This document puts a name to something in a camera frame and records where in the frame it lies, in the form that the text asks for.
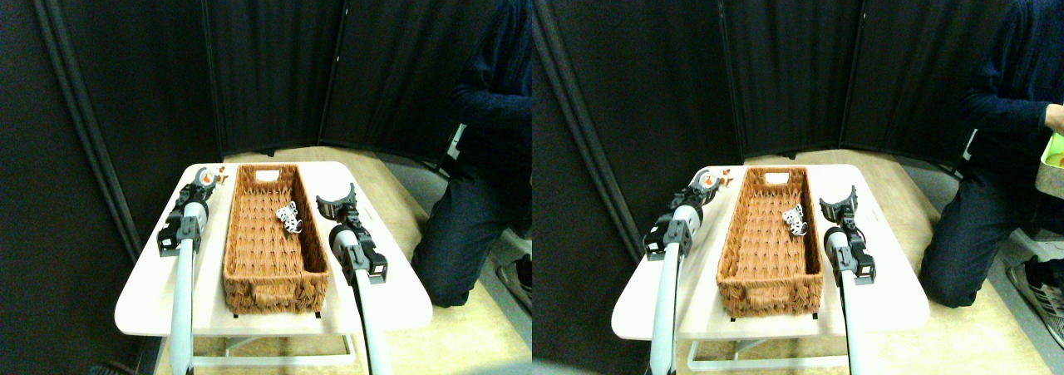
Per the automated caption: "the low white table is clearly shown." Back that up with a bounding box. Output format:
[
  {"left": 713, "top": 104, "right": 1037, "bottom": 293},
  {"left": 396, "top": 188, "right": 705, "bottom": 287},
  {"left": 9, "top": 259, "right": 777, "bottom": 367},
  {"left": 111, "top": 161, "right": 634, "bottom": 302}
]
[
  {"left": 612, "top": 165, "right": 930, "bottom": 371},
  {"left": 115, "top": 162, "right": 433, "bottom": 368}
]

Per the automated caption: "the black curtain stand pole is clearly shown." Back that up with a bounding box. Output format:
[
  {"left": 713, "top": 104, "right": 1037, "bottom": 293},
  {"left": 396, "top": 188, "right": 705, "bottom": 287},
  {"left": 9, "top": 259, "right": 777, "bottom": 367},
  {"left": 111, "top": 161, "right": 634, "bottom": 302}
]
[
  {"left": 532, "top": 1, "right": 648, "bottom": 264},
  {"left": 27, "top": 0, "right": 144, "bottom": 264}
]

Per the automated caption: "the white shelf unit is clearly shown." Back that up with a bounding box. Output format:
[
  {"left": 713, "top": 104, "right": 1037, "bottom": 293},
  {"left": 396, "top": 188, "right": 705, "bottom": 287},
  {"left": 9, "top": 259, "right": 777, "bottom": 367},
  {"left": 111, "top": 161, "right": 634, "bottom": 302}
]
[
  {"left": 961, "top": 128, "right": 1064, "bottom": 264},
  {"left": 447, "top": 124, "right": 533, "bottom": 255}
]

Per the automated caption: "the person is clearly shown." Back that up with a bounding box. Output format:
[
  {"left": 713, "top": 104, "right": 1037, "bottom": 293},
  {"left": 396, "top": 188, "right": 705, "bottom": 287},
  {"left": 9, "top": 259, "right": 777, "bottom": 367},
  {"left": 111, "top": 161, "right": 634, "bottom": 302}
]
[
  {"left": 410, "top": 0, "right": 533, "bottom": 313},
  {"left": 919, "top": 0, "right": 1064, "bottom": 351}
]

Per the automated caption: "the brown wicker basket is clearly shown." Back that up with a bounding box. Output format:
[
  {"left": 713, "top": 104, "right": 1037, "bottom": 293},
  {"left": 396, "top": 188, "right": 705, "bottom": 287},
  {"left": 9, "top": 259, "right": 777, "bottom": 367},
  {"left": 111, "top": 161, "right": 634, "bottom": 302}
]
[
  {"left": 223, "top": 165, "right": 331, "bottom": 316},
  {"left": 717, "top": 167, "right": 825, "bottom": 318}
]

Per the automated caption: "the white spotted dog toy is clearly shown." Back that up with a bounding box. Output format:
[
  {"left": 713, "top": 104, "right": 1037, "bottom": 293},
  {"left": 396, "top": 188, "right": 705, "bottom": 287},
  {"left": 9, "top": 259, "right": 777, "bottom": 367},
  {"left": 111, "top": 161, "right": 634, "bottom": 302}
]
[
  {"left": 781, "top": 204, "right": 809, "bottom": 237},
  {"left": 276, "top": 202, "right": 303, "bottom": 234}
]

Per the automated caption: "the green and beige box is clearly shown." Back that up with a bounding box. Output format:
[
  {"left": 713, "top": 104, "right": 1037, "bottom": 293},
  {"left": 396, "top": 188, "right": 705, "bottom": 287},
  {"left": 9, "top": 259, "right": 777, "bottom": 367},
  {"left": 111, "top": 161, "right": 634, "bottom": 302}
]
[{"left": 1035, "top": 131, "right": 1064, "bottom": 200}]

